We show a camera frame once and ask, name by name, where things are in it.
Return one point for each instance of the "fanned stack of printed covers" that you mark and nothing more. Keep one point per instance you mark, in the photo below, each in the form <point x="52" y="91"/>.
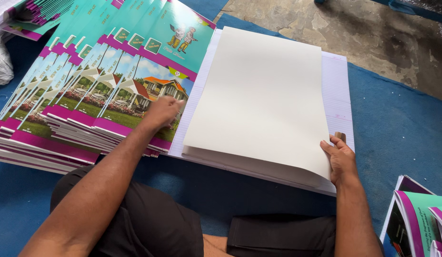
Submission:
<point x="99" y="89"/>

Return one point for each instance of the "person's left hand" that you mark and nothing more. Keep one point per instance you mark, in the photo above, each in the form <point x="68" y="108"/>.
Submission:
<point x="160" y="114"/>

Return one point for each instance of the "person's left fingers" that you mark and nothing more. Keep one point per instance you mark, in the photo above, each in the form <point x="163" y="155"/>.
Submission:
<point x="175" y="107"/>

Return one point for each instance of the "heap of folded printed notebooks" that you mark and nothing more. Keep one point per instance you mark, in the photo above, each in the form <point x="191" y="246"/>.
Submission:
<point x="417" y="221"/>

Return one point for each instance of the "pile of teal notebooks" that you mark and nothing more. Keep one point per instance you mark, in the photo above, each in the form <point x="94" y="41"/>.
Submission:
<point x="35" y="18"/>

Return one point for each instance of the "person's black shorts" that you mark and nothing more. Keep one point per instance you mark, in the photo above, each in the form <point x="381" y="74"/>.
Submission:
<point x="149" y="217"/>

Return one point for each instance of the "stack of lined paper sheets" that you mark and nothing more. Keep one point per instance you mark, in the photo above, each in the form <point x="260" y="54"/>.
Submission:
<point x="337" y="89"/>

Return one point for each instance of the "cream cover sheet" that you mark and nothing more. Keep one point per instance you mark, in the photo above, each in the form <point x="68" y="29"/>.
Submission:
<point x="260" y="107"/>

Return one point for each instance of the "white plastic bag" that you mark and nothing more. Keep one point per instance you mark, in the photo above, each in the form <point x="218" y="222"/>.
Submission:
<point x="0" y="60"/>

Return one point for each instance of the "person's right hand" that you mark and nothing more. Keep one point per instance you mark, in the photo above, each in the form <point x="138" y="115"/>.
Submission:
<point x="342" y="162"/>

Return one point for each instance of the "blue floor mat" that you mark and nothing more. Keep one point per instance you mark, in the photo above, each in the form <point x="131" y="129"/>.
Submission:
<point x="395" y="135"/>

